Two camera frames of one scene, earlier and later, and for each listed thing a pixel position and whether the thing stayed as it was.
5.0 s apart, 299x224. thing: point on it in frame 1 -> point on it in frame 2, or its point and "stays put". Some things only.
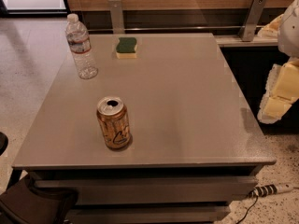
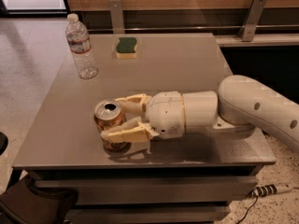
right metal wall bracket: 248,31 stays put
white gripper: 290,32 -> 164,112
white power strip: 269,189 stays put
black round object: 4,143 stays put
